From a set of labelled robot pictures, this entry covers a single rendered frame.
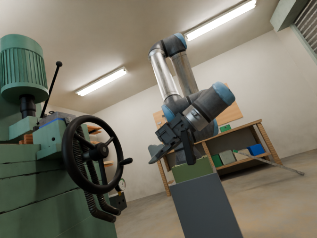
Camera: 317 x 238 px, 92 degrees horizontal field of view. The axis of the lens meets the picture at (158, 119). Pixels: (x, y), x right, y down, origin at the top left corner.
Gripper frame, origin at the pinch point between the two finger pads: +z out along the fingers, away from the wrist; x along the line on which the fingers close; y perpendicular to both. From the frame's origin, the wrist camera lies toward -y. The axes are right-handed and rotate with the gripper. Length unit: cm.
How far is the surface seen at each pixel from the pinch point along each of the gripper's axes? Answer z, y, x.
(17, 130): 38, 48, 11
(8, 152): 25.2, 27.3, 24.9
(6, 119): 41, 57, 11
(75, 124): 6.8, 23.1, 17.0
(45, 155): 22.1, 22.7, 17.3
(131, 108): 84, 198, -326
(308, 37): -270, 22, -267
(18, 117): 40, 59, 7
